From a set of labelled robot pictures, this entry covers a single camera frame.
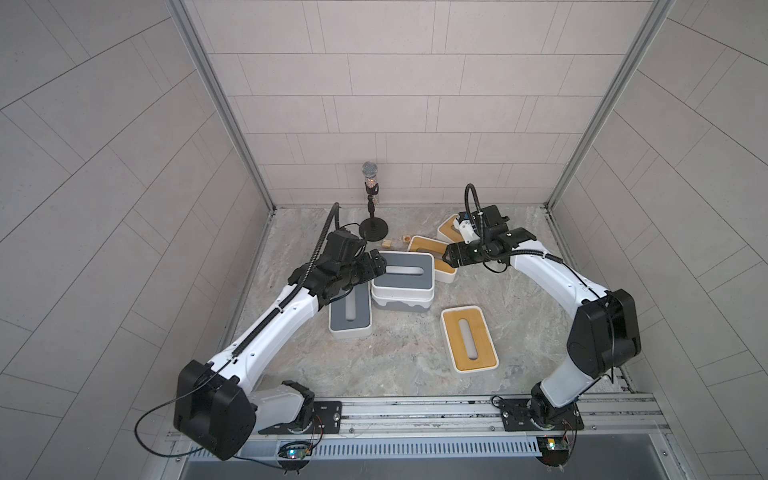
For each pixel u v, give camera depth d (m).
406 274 0.88
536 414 0.64
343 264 0.59
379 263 0.70
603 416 0.72
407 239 1.05
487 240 0.67
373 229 1.08
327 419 0.71
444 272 0.91
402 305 0.85
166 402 0.36
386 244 1.05
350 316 0.89
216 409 0.37
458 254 0.75
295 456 0.65
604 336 0.45
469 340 0.82
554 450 0.68
